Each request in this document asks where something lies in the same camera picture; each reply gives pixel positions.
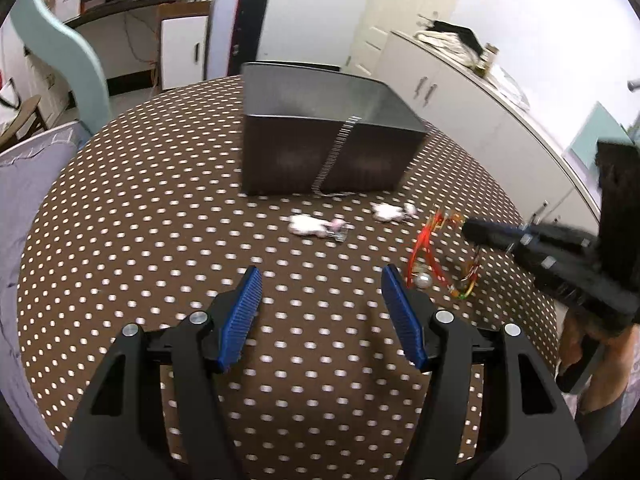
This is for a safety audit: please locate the brown polka dot tablecloth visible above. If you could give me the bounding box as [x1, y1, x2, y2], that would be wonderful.
[15, 72, 559, 480]

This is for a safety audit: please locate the brown glass bottle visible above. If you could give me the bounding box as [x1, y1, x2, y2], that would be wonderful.
[475, 42, 501, 79]

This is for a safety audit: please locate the white sideboard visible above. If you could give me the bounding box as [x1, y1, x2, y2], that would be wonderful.
[374, 30, 601, 228]

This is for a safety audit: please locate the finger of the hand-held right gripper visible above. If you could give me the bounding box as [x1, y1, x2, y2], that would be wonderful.
[462, 217, 538, 256]

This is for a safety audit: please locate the black cloth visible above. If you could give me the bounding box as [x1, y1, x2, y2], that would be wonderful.
[429, 19, 484, 52]

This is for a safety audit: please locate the dark wooden desk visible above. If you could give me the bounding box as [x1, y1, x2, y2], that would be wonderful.
[64, 0, 211, 31]

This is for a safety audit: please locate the person's right hand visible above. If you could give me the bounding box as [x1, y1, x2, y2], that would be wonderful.
[557, 307, 632, 413]

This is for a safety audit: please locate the white cloth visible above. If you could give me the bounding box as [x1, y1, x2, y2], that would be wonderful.
[415, 30, 481, 63]

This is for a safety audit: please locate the silver chain necklace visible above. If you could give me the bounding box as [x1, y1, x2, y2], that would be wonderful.
[311, 115, 363, 198]

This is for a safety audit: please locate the white fluffy hair clip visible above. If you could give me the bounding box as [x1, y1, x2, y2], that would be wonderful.
[370, 201, 419, 223]

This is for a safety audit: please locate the cream door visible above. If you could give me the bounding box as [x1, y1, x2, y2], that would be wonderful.
[349, 0, 472, 76]

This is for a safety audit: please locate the white pink hair clip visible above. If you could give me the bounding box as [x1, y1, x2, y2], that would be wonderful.
[289, 214, 352, 243]

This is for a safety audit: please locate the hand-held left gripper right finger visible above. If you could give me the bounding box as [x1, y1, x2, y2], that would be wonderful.
[381, 265, 588, 480]

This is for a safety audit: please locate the wooden chair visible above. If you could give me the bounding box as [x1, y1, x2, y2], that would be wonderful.
[0, 95, 49, 151]

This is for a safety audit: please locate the pale green glass panel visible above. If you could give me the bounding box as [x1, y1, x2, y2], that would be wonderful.
[569, 101, 633, 162]

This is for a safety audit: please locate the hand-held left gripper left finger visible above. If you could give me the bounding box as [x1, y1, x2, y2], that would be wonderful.
[57, 266, 263, 480]

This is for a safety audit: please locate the white paper bag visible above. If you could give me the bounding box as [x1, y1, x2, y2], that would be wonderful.
[0, 79, 21, 109]

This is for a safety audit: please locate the multicoloured bead bracelet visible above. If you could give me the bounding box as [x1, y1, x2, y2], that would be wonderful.
[449, 247, 485, 302]

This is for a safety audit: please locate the grey metal box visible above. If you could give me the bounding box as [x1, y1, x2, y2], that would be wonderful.
[241, 61, 428, 197]

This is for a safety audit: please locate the white and black tower appliance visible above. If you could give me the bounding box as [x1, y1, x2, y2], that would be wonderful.
[206, 0, 271, 78]

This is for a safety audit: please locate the clear plastic bag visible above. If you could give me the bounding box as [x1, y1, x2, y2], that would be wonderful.
[487, 65, 532, 110]

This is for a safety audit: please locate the grey bedding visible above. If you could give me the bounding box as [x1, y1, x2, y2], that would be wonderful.
[0, 124, 92, 463]

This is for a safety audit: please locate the brown cabinet with white door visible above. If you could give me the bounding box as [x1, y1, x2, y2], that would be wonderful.
[156, 2, 212, 92]

